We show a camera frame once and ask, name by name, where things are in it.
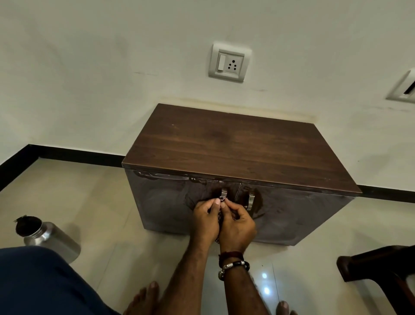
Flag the person's left hand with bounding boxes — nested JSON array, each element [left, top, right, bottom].
[[189, 197, 222, 250]]

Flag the person's right hand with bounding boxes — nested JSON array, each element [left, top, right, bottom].
[[219, 198, 258, 255]]

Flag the checkered maroon white cloth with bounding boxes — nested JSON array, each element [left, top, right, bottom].
[[215, 196, 226, 244]]

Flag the brown wooden cabinet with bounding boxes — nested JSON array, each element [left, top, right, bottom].
[[121, 103, 363, 246]]

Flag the person's left forearm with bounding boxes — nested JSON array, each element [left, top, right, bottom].
[[155, 241, 210, 315]]

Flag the person's right foot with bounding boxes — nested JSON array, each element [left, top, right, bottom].
[[275, 301, 298, 315]]

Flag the person's dark trousers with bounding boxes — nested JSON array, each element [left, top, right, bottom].
[[0, 245, 121, 315]]

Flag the brown plastic stool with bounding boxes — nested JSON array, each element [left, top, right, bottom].
[[336, 245, 415, 315]]

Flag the steel water bottle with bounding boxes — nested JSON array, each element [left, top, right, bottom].
[[14, 215, 82, 264]]

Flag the small white socket panel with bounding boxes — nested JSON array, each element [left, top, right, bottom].
[[208, 42, 253, 83]]

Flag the maroon thread bracelet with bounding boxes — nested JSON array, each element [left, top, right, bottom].
[[218, 251, 244, 268]]

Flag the black silver bracelet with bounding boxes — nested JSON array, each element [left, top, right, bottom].
[[217, 260, 251, 281]]

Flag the wide white switch panel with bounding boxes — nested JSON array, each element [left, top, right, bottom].
[[386, 68, 415, 104]]

